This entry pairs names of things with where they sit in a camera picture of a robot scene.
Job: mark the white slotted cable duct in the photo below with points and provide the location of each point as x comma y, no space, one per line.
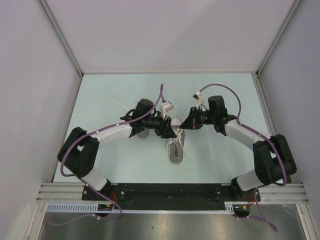
106,208

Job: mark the aluminium corner post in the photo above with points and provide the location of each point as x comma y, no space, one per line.
279,35
60,36

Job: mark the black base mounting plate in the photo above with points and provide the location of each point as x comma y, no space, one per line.
176,196

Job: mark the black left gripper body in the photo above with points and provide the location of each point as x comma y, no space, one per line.
161,131

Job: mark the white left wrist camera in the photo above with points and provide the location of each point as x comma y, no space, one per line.
164,107

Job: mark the aluminium corner post left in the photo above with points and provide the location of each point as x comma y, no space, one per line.
60,36

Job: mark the aluminium frame rail front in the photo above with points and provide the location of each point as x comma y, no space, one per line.
293,193

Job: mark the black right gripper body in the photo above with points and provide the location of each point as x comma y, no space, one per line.
199,118

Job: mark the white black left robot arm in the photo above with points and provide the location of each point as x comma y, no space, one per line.
79,152

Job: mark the white shoelace of sneaker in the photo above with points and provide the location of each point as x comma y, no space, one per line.
119,104
175,147

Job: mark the grey canvas sneaker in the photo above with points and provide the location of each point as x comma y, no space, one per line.
144,134
175,122

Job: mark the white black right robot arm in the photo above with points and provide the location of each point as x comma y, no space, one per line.
272,156

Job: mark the aluminium corner post right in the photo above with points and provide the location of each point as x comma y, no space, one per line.
279,35

